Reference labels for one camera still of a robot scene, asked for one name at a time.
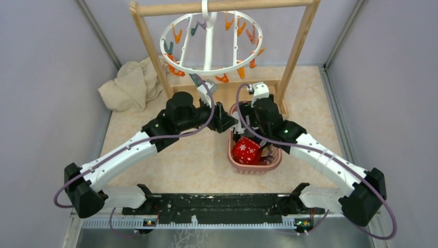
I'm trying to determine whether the orange plastic clip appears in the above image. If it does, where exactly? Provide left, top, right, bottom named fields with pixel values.
left=215, top=73, right=229, bottom=83

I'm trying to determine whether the red snowflake sock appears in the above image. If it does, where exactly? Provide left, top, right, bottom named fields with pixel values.
left=231, top=137, right=262, bottom=165

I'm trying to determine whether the wooden drying rack frame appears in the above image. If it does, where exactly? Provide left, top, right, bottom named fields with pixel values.
left=129, top=0, right=321, bottom=119

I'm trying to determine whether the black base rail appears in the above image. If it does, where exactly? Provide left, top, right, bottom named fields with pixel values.
left=122, top=193, right=326, bottom=227

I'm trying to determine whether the white round clip hanger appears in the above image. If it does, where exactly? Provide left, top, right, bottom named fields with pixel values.
left=159, top=1, right=265, bottom=79

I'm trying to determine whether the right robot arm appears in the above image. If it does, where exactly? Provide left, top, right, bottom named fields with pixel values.
left=236, top=96, right=390, bottom=227

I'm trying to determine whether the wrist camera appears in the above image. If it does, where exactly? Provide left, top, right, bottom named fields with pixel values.
left=197, top=80, right=217, bottom=108
left=247, top=82, right=270, bottom=106

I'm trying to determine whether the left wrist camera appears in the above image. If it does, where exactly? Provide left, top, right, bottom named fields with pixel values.
left=197, top=80, right=217, bottom=108

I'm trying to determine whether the white sock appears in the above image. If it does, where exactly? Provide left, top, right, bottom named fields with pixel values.
left=231, top=121, right=246, bottom=135

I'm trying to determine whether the teal plastic clip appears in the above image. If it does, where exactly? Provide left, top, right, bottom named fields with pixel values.
left=163, top=39, right=174, bottom=55

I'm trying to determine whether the pink plastic clip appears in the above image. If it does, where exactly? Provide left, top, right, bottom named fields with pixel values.
left=245, top=24, right=256, bottom=44

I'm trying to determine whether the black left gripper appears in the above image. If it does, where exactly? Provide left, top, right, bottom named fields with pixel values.
left=178, top=93, right=239, bottom=133

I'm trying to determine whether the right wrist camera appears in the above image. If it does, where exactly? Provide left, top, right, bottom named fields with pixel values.
left=247, top=82, right=270, bottom=106

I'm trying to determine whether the lilac plastic clip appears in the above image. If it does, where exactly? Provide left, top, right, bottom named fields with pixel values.
left=197, top=21, right=207, bottom=30

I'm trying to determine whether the pink plastic laundry basket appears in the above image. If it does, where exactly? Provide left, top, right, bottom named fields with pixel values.
left=227, top=100, right=284, bottom=175

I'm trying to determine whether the beige crumpled cloth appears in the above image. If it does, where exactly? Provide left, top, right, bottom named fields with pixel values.
left=98, top=57, right=163, bottom=112

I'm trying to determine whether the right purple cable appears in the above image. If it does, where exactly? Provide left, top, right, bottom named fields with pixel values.
left=235, top=83, right=398, bottom=241

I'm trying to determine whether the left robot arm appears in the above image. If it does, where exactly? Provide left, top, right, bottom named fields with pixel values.
left=64, top=92, right=238, bottom=219

